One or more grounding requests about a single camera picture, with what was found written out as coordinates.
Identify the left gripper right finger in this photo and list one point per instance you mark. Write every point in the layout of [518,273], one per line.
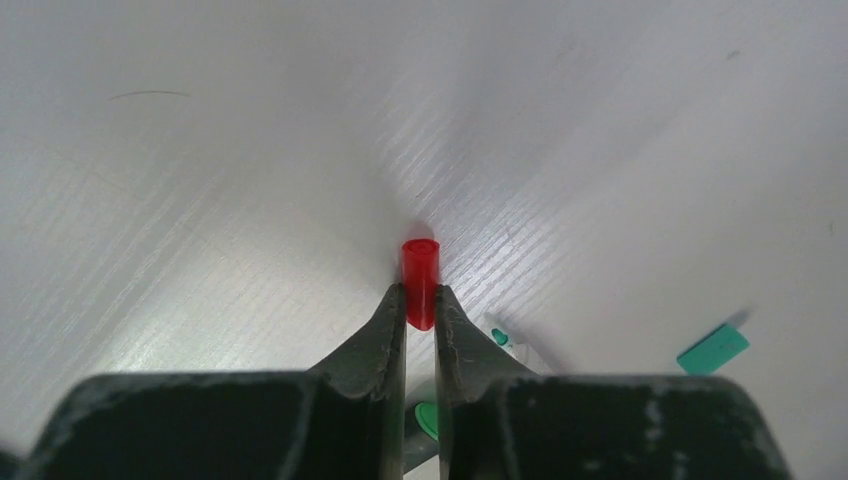
[500,420]

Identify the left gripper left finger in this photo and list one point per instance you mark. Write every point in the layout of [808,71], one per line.
[340,419]

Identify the small red pen cap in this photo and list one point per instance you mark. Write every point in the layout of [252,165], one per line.
[420,259]

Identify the white pen teal end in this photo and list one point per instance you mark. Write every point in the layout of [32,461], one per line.
[515,344]

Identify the teal pen cap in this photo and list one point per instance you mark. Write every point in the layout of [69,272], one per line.
[713,351]

